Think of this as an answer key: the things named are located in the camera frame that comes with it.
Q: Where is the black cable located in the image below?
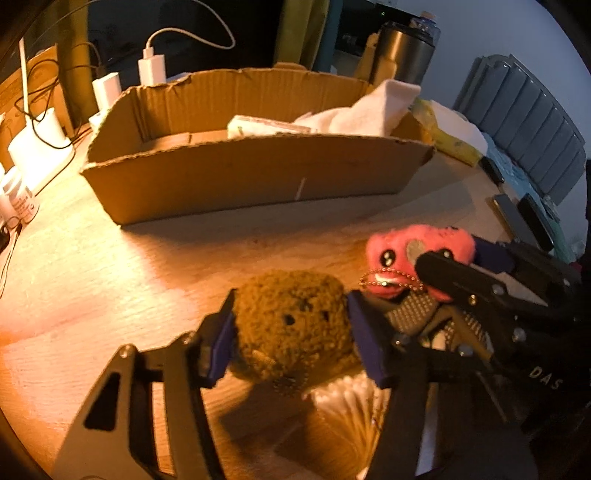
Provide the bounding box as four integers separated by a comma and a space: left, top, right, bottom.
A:
14, 41, 105, 149

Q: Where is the pink plush toy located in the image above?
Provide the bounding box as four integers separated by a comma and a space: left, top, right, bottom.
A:
365, 224, 476, 301

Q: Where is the teal curtain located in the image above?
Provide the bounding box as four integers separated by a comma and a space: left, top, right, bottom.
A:
323, 0, 343, 75

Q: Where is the steel thermos cup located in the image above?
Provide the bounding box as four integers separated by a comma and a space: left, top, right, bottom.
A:
372, 21, 437, 86

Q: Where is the cotton swab box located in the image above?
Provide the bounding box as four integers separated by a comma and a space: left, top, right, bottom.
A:
302, 374, 393, 476

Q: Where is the blue blanket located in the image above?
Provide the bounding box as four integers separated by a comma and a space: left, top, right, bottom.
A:
482, 133, 570, 259

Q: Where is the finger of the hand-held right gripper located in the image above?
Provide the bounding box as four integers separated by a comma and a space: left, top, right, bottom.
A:
414, 250, 509, 308
471, 235, 573, 296

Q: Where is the silver phone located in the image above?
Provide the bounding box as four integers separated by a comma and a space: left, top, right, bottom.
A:
489, 194, 533, 244

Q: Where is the large black phone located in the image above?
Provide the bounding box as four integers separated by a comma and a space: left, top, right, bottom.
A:
516, 193, 556, 252

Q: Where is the grey padded headboard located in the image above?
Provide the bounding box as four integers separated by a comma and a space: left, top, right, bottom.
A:
452, 54, 587, 207

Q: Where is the white cable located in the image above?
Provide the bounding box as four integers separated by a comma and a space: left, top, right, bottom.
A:
143, 18, 236, 58

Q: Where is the studded pouch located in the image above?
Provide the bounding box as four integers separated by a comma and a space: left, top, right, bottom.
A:
383, 293, 490, 356

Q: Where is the plastic water bottle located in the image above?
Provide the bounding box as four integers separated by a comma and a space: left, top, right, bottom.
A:
406, 11, 439, 34

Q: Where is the printed tissue packet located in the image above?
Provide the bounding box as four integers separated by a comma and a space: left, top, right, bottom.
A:
226, 115, 319, 138

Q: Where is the yellow tissue packet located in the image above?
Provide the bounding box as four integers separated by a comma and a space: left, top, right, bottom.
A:
411, 98, 489, 167

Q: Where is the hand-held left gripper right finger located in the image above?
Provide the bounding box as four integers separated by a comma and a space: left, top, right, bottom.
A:
346, 291, 539, 480

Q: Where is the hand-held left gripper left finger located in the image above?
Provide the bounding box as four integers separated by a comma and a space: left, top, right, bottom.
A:
53, 288, 241, 480

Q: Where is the brown plush toy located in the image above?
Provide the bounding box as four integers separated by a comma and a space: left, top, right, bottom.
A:
228, 270, 361, 398

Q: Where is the white cloth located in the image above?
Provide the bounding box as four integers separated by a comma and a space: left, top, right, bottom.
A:
293, 79, 422, 137

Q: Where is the brown storage carton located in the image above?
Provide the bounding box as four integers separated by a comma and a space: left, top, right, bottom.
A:
0, 46, 71, 172

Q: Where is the yellow curtain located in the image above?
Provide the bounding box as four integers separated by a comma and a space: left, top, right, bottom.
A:
281, 0, 331, 71
55, 0, 89, 136

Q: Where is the tan paper bag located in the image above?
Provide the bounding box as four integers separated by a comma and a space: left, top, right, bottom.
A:
355, 34, 398, 83

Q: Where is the white desk lamp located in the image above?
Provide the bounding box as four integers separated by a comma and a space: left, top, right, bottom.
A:
7, 37, 75, 195

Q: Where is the small black phone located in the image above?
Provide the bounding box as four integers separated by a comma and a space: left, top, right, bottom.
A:
479, 157, 507, 185

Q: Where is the white charger with black cable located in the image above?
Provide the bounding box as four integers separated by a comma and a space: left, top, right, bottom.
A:
91, 73, 123, 112

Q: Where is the cardboard box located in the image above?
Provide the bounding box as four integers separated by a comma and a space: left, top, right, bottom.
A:
79, 68, 435, 226

